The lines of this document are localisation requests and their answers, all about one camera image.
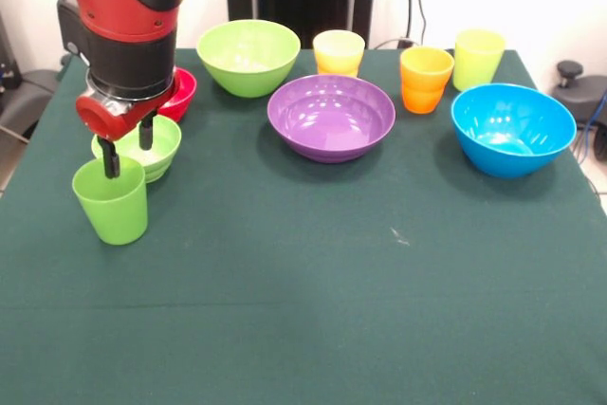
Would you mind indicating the purple bowl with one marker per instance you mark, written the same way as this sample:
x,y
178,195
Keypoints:
x,y
332,139

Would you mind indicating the pink bowl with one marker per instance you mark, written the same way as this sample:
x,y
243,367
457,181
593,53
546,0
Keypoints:
x,y
185,97

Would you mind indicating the large green bowl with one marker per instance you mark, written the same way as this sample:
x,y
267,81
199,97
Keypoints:
x,y
246,78

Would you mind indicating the grey caster base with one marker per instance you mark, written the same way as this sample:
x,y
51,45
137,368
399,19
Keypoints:
x,y
23,101

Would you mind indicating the blue bowl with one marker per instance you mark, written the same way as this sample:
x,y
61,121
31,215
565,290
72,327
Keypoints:
x,y
512,158

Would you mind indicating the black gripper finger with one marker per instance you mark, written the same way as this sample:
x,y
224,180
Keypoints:
x,y
146,137
111,163

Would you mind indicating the black caster base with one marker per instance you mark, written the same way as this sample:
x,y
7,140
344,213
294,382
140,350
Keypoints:
x,y
581,87

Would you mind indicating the lime yellow cup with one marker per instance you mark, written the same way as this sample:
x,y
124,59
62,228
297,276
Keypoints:
x,y
476,68

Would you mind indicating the dark green table cloth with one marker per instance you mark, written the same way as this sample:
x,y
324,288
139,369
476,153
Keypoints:
x,y
303,281

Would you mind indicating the small green bowl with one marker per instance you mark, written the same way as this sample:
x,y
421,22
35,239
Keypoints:
x,y
163,149

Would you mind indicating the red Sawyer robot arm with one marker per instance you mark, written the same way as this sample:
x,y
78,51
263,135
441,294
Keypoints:
x,y
128,21

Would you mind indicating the orange cup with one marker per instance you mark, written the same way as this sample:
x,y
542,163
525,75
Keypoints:
x,y
424,92

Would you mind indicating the green cup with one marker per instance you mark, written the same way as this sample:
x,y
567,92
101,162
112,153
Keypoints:
x,y
118,215

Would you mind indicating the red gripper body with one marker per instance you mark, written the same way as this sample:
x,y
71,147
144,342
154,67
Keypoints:
x,y
102,118

